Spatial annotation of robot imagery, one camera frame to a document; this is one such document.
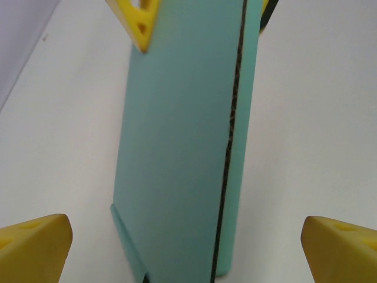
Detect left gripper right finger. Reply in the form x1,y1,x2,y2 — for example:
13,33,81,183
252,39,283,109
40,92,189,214
300,215,377,283

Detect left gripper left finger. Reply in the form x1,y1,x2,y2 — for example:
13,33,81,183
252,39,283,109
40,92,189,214
0,213,73,283

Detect teal cardboard box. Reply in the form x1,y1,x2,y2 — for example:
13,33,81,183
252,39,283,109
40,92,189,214
110,0,262,283

